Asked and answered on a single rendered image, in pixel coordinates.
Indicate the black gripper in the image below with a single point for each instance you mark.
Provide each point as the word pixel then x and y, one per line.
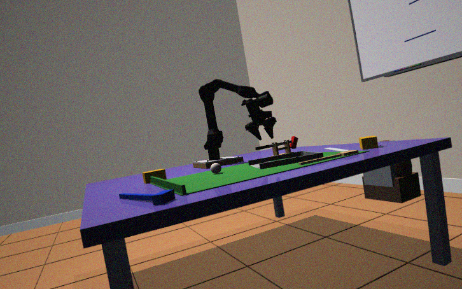
pixel 257 120

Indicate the grey ball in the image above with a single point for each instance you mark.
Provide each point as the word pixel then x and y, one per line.
pixel 215 168

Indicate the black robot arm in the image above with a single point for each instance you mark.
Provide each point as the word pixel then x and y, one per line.
pixel 206 92

